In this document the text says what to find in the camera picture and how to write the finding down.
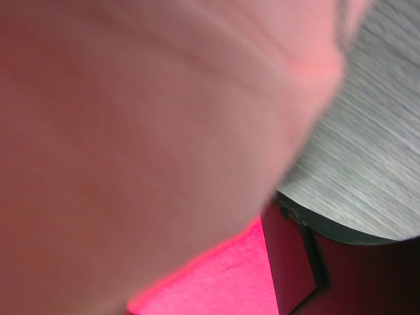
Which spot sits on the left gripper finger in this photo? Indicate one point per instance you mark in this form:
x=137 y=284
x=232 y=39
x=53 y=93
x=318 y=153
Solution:
x=319 y=266

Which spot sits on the magenta t shirt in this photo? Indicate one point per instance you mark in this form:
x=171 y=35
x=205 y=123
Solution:
x=234 y=278

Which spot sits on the salmon pink t shirt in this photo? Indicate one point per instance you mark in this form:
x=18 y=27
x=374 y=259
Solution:
x=135 y=135

